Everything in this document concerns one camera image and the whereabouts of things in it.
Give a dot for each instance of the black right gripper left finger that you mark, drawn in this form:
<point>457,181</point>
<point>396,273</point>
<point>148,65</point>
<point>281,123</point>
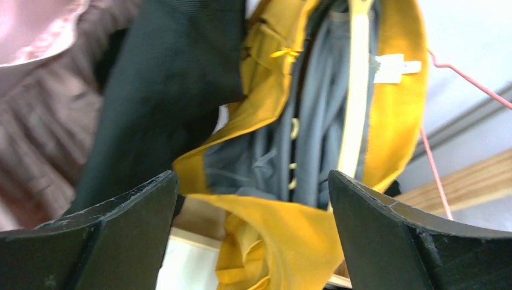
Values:
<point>117,244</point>

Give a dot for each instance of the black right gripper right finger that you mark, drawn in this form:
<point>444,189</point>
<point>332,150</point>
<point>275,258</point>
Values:
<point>390,245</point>

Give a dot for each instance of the yellow skirt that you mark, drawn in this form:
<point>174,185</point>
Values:
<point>267,168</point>

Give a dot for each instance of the pink wire hanger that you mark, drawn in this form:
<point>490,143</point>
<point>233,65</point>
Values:
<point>424,137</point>

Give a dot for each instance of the cream hanger of yellow skirt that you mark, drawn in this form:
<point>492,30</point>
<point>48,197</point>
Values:
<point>357,91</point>

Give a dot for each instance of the pink pleated skirt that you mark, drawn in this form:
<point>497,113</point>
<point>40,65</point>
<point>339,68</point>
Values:
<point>50,100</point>

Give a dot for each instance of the black skirt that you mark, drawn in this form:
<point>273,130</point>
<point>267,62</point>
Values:
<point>179,63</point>

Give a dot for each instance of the aluminium corner profile right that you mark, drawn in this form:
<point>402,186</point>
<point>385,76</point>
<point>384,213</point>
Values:
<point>447,119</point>

